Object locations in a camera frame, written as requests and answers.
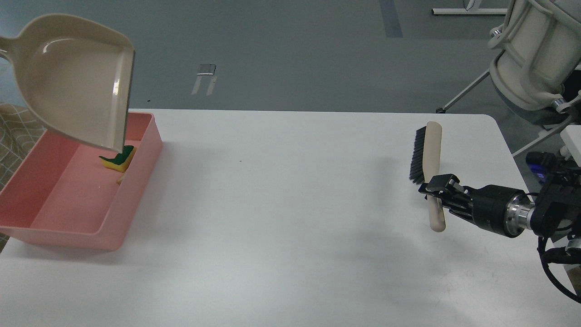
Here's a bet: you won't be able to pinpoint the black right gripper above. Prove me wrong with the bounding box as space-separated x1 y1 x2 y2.
419 174 535 238

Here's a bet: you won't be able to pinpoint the yellow green sponge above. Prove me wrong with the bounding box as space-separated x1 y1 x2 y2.
99 145 137 173

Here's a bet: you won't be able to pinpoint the beige brush black bristles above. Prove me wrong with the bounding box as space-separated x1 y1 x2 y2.
409 121 446 233

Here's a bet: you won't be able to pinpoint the white office chair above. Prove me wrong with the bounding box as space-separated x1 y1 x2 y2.
437 0 581 157

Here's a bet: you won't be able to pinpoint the small wooden stick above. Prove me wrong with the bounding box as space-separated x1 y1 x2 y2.
116 173 125 185

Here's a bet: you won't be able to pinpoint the pink plastic bin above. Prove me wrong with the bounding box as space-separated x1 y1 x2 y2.
0 112 162 250

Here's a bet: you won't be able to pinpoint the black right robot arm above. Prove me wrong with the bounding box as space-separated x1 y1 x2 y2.
419 152 580 302

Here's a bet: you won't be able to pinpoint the beige plastic dustpan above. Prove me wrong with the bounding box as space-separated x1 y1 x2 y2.
1 13 135 153

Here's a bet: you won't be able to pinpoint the white side table corner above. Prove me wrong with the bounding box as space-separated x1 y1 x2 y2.
560 125 581 168

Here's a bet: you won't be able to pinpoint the white table leg bar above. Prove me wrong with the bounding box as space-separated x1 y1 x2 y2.
431 8 507 16

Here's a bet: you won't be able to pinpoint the beige patterned cloth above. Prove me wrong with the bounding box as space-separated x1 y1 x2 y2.
0 102 46 248

